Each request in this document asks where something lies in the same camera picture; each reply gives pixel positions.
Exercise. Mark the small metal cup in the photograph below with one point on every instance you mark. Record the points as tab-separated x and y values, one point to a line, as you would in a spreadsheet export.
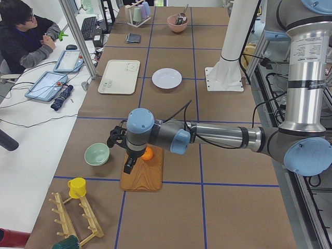
85	85

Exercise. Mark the green cup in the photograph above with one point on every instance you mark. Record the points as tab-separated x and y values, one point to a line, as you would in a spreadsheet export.
137	15

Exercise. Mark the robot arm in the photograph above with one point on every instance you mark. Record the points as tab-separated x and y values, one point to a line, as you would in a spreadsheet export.
299	141

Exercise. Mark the folded dark umbrella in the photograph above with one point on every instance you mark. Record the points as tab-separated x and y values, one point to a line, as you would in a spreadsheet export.
58	102

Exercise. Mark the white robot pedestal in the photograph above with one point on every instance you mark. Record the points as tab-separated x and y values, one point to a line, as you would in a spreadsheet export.
226	73

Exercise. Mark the black keyboard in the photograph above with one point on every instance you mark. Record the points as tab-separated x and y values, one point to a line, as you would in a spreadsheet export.
87	27

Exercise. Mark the dark green mug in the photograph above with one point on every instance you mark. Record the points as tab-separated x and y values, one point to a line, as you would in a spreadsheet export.
69	243

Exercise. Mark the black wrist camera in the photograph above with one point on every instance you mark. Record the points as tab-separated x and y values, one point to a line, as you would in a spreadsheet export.
117	136

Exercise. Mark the metal scoop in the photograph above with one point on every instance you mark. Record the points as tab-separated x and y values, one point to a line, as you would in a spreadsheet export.
181	18

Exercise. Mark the wooden tray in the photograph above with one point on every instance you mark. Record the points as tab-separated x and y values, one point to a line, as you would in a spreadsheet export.
146	175

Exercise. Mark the cream bear tray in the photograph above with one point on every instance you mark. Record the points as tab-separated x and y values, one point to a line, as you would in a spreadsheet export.
119	77

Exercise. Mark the red cylinder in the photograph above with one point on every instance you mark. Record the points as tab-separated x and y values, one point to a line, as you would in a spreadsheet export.
13	238

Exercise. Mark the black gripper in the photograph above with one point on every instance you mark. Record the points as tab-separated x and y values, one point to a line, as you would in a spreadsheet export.
134	153

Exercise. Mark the white plate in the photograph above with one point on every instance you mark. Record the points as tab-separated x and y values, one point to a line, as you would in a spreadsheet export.
166	78

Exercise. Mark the folded grey cloth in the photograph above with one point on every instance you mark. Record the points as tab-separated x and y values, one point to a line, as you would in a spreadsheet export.
132	38

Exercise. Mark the seated person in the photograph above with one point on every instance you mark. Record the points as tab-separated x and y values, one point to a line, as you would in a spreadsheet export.
26	39

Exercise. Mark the pink bowl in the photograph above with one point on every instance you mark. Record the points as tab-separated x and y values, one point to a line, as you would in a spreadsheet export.
176	28

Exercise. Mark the wooden mug rack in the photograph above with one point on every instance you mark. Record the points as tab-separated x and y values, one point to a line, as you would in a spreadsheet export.
76	219

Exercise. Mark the white cup rack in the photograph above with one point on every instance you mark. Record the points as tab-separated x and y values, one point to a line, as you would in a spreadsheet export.
129	11

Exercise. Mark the near teach pendant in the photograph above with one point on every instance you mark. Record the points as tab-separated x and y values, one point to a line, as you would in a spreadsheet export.
47	86

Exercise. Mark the aluminium frame post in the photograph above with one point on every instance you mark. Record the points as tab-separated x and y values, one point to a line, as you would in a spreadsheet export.
77	35

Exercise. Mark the orange fruit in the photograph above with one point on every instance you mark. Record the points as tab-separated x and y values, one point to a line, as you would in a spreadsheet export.
148	154

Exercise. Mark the teach pendant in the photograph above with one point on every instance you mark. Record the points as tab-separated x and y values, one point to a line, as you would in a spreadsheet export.
47	86
70	61

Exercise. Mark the green bowl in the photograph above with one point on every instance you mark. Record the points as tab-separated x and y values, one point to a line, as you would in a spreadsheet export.
97	154

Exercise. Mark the yellow mug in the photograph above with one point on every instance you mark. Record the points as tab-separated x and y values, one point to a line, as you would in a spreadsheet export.
77	187

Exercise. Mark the computer mouse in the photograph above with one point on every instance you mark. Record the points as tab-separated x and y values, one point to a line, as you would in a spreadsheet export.
71	47

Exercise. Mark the far teach pendant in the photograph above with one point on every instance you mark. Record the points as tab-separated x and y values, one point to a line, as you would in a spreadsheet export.
70	61

